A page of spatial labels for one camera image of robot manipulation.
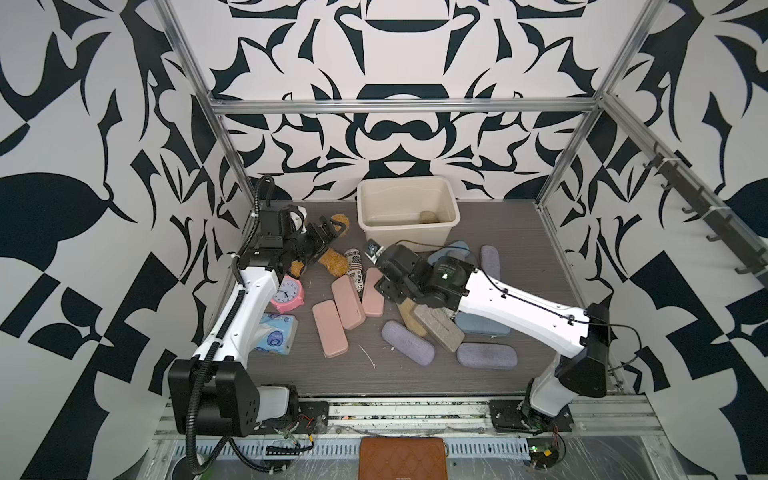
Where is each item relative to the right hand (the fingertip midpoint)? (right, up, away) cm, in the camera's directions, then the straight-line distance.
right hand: (390, 265), depth 75 cm
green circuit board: (+36, -43, -4) cm, 56 cm away
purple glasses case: (+5, -22, +8) cm, 24 cm away
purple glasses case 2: (+26, -25, +6) cm, 36 cm away
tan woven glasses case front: (+15, +15, +40) cm, 45 cm away
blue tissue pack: (-31, -19, +8) cm, 37 cm away
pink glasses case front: (-17, -19, +13) cm, 29 cm away
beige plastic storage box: (+9, +16, +37) cm, 42 cm away
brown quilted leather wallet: (+3, -42, -7) cm, 43 cm away
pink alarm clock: (-30, -11, +18) cm, 36 cm away
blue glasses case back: (+24, +3, +30) cm, 38 cm away
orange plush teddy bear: (-17, -1, +21) cm, 27 cm away
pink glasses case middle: (-11, -14, +14) cm, 23 cm away
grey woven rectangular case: (+14, -17, +9) cm, 24 cm away
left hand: (-15, +9, +5) cm, 18 cm away
